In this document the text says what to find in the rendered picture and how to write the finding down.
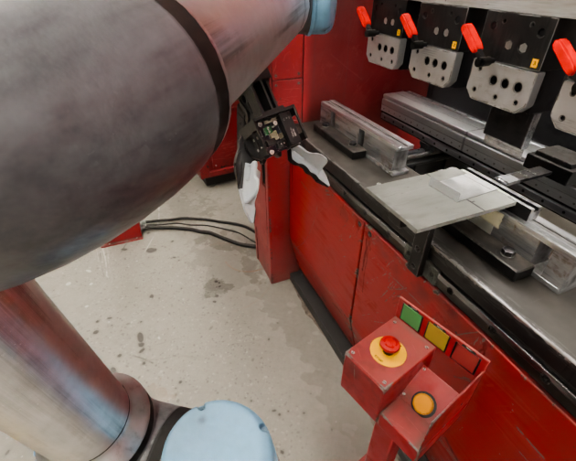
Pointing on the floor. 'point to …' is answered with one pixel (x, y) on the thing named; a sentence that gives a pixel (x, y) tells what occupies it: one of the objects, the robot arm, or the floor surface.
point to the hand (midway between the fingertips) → (291, 206)
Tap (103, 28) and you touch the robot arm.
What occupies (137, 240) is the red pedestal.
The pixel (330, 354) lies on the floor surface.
